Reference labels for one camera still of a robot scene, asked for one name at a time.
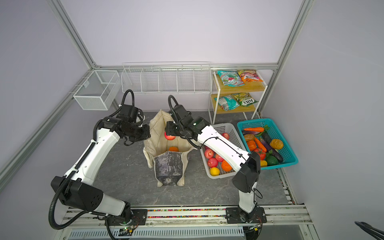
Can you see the teal plastic vegetable basket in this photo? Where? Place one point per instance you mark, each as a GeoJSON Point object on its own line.
{"type": "Point", "coordinates": [262, 136]}

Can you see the red tomato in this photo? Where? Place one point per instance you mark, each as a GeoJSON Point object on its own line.
{"type": "Point", "coordinates": [261, 153]}

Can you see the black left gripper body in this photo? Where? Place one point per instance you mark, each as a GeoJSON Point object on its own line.
{"type": "Point", "coordinates": [137, 133]}

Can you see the white plastic fruit basket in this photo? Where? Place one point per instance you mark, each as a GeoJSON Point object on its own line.
{"type": "Point", "coordinates": [222, 150]}

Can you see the two-tier wooden shelf rack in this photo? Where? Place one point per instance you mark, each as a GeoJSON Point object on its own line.
{"type": "Point", "coordinates": [236, 92]}

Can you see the cream canvas grocery bag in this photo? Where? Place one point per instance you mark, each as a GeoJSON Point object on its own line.
{"type": "Point", "coordinates": [169, 167]}

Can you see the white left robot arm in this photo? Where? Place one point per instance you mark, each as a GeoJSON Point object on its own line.
{"type": "Point", "coordinates": [75, 189]}

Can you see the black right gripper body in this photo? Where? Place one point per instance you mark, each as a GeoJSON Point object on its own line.
{"type": "Point", "coordinates": [175, 130]}

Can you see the teal snack bag top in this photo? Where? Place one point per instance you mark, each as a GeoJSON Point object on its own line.
{"type": "Point", "coordinates": [230, 78]}

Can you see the orange snack bag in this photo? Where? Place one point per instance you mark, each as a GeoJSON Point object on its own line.
{"type": "Point", "coordinates": [248, 76]}

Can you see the orange fruit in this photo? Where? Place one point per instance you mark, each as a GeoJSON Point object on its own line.
{"type": "Point", "coordinates": [226, 166]}
{"type": "Point", "coordinates": [174, 149]}

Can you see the white mesh box basket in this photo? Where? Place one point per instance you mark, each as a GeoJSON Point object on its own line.
{"type": "Point", "coordinates": [99, 90]}

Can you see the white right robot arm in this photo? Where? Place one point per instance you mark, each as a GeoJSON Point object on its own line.
{"type": "Point", "coordinates": [199, 133]}

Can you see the teal snack bag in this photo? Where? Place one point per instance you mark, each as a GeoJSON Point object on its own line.
{"type": "Point", "coordinates": [230, 78]}
{"type": "Point", "coordinates": [227, 103]}

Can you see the green avocado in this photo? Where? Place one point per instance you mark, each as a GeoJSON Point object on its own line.
{"type": "Point", "coordinates": [272, 161]}

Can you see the brown potato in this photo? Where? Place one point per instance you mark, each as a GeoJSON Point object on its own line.
{"type": "Point", "coordinates": [276, 144]}

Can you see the teal snack bag lower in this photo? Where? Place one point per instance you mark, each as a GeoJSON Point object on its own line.
{"type": "Point", "coordinates": [227, 103]}

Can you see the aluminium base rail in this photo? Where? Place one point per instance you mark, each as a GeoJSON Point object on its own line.
{"type": "Point", "coordinates": [192, 223]}

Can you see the red apple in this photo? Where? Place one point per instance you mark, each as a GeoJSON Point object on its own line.
{"type": "Point", "coordinates": [209, 153]}
{"type": "Point", "coordinates": [169, 137]}

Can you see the green snack bag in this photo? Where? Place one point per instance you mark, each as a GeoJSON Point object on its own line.
{"type": "Point", "coordinates": [244, 99]}

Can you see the black tripod leg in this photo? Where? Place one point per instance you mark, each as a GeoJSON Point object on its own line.
{"type": "Point", "coordinates": [374, 232]}

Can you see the yellow lemon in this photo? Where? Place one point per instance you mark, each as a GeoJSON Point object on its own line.
{"type": "Point", "coordinates": [214, 171]}

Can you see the white wire wall basket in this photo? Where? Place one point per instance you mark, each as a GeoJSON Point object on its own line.
{"type": "Point", "coordinates": [167, 77]}

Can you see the red apple in basket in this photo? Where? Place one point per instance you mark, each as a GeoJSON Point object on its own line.
{"type": "Point", "coordinates": [209, 153]}

